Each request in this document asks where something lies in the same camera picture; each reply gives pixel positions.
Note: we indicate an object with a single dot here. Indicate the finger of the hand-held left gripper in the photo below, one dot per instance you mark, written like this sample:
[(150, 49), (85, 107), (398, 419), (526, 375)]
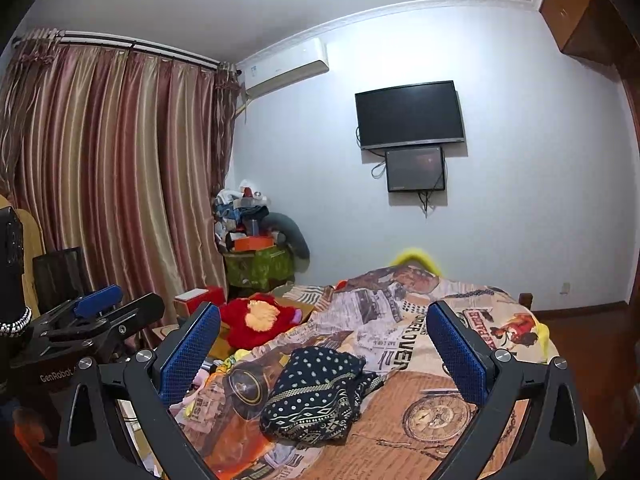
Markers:
[(97, 299), (140, 315)]

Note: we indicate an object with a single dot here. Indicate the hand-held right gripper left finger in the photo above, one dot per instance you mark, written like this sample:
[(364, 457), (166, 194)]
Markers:
[(192, 355)]

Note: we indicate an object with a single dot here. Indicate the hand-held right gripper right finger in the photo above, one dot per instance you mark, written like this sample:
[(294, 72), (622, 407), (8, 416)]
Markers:
[(457, 355)]

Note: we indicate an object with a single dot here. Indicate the navy patterned hooded jacket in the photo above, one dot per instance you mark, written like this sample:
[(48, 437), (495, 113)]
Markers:
[(310, 390)]

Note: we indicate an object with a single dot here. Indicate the pile of clothes and bags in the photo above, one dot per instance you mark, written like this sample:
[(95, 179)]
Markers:
[(240, 205)]

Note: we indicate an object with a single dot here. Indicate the black chair back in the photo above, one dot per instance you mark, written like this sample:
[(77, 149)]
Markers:
[(57, 275)]

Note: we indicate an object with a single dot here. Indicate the red box with white lid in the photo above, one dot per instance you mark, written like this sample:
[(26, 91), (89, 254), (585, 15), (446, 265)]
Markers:
[(200, 297)]

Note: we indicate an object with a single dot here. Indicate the red plush toy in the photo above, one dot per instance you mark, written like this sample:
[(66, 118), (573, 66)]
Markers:
[(255, 320)]

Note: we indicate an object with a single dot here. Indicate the printed blanket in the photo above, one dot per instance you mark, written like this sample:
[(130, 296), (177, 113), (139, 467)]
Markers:
[(425, 435)]

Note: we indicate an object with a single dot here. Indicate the tan chair back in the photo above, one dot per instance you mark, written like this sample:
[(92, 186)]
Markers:
[(31, 240)]

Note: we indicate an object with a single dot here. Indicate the yellow cushion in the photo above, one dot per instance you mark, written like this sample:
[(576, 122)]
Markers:
[(415, 257)]

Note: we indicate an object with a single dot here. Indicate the green patterned box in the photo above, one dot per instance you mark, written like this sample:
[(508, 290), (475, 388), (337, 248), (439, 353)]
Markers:
[(257, 267)]

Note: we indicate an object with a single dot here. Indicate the striped red-brown curtain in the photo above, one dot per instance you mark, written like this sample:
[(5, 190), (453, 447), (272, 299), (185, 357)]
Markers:
[(110, 175)]

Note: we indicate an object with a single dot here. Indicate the orange box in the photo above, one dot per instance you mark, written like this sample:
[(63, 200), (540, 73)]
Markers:
[(252, 243)]

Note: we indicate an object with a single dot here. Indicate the grey bolster pillow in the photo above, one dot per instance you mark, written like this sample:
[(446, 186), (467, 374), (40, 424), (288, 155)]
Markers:
[(295, 235)]

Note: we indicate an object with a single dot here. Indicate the curtain rod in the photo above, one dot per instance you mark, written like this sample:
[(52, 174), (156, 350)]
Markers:
[(125, 45)]

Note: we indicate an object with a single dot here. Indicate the white air conditioner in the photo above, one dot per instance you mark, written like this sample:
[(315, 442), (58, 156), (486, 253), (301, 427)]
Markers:
[(287, 67)]

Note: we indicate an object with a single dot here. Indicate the wooden wardrobe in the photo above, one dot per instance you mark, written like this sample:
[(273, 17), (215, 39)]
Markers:
[(590, 10)]

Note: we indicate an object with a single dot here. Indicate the wooden bed frame post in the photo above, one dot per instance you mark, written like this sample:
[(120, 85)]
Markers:
[(526, 301)]

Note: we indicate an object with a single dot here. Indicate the white wall socket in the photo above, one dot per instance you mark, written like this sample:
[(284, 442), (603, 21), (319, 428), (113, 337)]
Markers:
[(566, 287)]

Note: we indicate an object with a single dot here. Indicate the small black wall monitor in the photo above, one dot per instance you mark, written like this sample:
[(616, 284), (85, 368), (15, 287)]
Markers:
[(415, 169)]

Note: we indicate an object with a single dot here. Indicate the large black wall television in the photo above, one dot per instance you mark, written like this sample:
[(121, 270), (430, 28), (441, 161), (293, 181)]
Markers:
[(410, 115)]

